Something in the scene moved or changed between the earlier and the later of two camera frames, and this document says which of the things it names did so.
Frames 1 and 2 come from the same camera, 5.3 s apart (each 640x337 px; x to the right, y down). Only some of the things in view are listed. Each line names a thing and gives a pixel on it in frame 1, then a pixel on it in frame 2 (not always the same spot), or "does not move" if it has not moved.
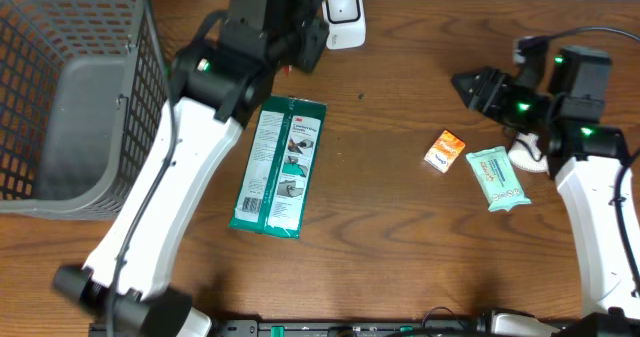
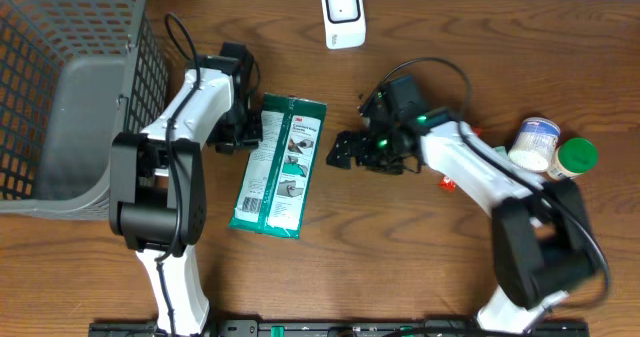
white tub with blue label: x=525 y=153 does not move
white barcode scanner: x=343 y=10 does not move
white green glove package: x=282 y=167 does not move
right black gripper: x=489 y=92 → x=346 y=140
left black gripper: x=318 y=36 → x=252 y=140
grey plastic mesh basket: x=83 y=94 does not move
